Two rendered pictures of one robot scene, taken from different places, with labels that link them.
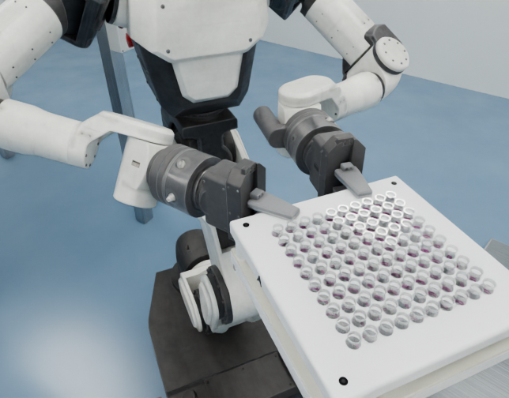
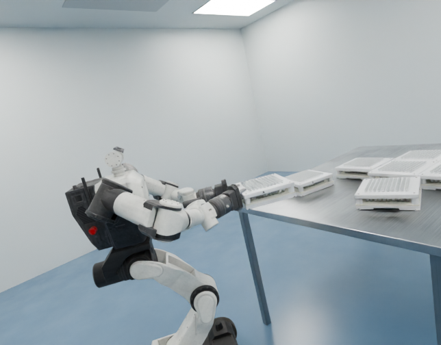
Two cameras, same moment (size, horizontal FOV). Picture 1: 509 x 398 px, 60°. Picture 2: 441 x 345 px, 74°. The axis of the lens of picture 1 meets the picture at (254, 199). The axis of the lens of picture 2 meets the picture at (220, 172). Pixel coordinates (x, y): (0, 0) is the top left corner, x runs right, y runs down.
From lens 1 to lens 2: 1.27 m
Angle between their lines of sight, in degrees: 71
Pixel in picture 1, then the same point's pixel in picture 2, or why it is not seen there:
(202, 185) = (229, 196)
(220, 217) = (235, 203)
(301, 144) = (212, 193)
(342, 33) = (157, 185)
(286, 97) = (191, 191)
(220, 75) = not seen: hidden behind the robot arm
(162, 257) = not seen: outside the picture
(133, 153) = (207, 208)
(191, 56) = not seen: hidden behind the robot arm
